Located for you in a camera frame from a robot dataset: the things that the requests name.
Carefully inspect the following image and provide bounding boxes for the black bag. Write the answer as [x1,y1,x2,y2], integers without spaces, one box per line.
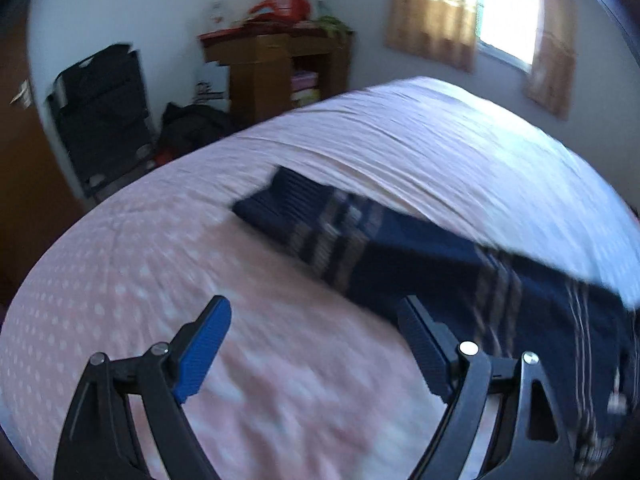
[157,102,233,161]

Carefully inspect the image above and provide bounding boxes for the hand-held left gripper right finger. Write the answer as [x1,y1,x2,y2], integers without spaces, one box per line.
[397,296,583,480]

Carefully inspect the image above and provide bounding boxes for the white printed bag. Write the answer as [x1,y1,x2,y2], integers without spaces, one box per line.
[192,62,231,106]

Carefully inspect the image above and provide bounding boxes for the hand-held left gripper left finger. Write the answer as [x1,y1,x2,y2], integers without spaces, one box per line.
[52,295,232,480]

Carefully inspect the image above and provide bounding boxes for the stack of folded cloths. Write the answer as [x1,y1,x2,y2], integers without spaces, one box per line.
[290,70,321,108]

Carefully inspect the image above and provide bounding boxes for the pink polka dot bed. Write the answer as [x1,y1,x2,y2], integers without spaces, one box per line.
[0,75,640,480]

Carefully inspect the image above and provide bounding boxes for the bright window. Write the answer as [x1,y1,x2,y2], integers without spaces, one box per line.
[475,0,545,73]

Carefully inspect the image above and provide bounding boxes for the brown wooden cabinet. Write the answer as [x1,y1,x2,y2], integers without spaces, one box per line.
[197,27,356,128]

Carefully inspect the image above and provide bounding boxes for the red bag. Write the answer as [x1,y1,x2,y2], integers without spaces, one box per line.
[247,0,313,26]

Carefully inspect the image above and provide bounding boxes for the beige patterned curtain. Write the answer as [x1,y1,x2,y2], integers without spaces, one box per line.
[522,0,582,121]
[384,0,482,74]

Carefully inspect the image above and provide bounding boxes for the green plant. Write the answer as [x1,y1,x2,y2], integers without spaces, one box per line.
[315,14,353,37]

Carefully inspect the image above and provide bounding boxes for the navy blue knit sweater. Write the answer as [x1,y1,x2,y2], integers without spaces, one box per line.
[231,165,638,478]

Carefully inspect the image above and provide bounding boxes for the black folding chair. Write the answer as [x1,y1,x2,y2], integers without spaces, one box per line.
[45,44,156,201]

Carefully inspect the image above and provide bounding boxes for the brown wooden door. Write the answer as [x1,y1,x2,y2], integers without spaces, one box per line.
[0,10,86,291]

